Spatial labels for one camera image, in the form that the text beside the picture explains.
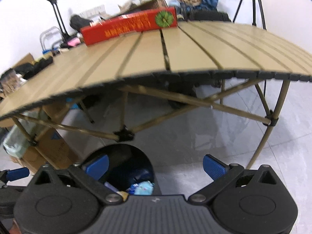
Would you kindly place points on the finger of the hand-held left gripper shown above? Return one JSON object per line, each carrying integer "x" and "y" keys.
{"x": 17, "y": 173}

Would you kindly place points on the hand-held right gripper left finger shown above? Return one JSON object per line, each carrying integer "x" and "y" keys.
{"x": 96, "y": 164}

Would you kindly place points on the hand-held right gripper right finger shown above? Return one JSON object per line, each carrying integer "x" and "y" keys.
{"x": 214, "y": 167}

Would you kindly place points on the black round trash bin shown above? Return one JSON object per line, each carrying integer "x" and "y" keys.
{"x": 126, "y": 156}

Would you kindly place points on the light blue plush toy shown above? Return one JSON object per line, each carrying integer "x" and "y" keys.
{"x": 144, "y": 188}

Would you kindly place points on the bin with green liner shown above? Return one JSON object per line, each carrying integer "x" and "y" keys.
{"x": 17, "y": 139}

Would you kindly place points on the brown cardboard boxes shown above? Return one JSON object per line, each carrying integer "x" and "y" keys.
{"x": 56, "y": 146}

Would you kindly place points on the clear snack jar black lid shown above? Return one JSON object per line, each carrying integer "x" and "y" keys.
{"x": 9, "y": 82}

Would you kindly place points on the black cloth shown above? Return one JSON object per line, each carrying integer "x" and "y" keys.
{"x": 40, "y": 65}

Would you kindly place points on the open flap cardboard box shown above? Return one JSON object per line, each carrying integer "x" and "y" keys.
{"x": 26, "y": 59}

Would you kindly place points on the tan slatted folding table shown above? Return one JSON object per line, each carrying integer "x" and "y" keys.
{"x": 146, "y": 53}

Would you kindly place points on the pink packet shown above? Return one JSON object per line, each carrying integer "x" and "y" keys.
{"x": 74, "y": 42}

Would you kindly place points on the red cardboard box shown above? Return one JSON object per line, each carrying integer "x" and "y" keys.
{"x": 126, "y": 24}

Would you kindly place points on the black bag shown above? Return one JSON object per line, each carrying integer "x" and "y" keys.
{"x": 79, "y": 22}

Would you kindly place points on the black suitcase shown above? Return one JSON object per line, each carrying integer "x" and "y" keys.
{"x": 212, "y": 15}

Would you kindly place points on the black tripod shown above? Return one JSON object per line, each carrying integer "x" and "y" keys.
{"x": 253, "y": 4}

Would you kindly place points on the tan open cardboard box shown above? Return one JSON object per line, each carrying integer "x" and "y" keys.
{"x": 148, "y": 4}

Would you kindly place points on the white wall socket panel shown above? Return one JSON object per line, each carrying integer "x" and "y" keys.
{"x": 93, "y": 9}

